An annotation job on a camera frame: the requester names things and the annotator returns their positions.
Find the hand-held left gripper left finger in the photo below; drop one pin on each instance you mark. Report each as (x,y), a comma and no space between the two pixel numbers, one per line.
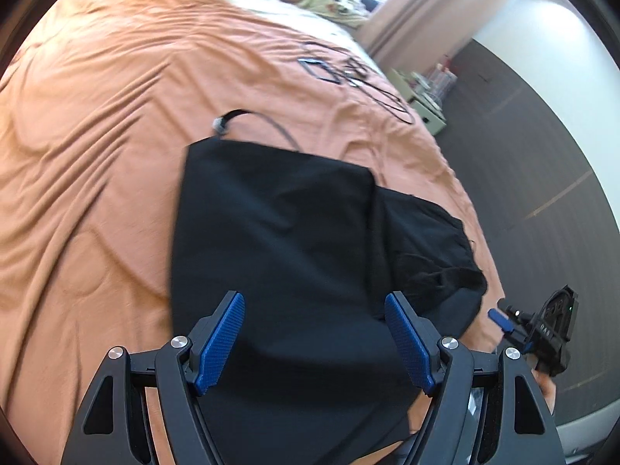
(218,344)

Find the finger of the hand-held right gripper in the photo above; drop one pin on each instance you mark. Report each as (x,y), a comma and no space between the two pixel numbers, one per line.
(499,320)

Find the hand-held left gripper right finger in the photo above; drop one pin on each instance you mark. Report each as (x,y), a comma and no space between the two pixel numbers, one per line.
(409,348)

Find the black pants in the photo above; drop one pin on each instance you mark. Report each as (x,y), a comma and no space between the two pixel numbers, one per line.
(300,252)

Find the person's right hand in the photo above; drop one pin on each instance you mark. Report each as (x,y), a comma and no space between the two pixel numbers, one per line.
(546,390)

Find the white nightstand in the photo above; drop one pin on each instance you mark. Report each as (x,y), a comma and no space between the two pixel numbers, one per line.
(426,116)

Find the orange blanket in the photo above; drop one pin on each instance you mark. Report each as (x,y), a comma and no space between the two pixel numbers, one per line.
(97,155)

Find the pink curtain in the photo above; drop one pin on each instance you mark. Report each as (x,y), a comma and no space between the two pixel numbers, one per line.
(426,9)

